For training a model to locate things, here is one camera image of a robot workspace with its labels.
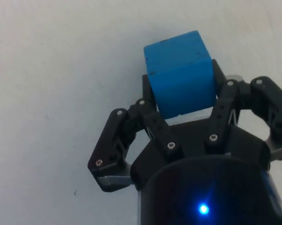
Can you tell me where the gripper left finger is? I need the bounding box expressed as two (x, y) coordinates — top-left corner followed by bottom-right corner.
(87, 74), (184, 194)

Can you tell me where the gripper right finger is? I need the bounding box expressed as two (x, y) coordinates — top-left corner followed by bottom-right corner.
(203, 58), (282, 152)

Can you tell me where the large blue cube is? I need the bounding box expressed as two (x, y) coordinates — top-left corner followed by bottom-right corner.
(143, 30), (217, 120)

